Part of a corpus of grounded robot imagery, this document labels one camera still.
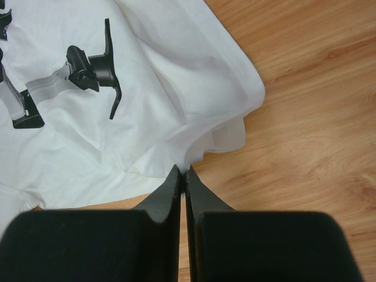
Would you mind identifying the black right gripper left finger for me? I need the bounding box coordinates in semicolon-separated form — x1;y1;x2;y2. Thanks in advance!
1;167;180;281

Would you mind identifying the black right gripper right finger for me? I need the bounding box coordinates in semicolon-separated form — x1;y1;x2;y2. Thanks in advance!
185;169;363;281

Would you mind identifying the white t shirt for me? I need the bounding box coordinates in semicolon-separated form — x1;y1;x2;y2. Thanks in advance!
1;1;265;216

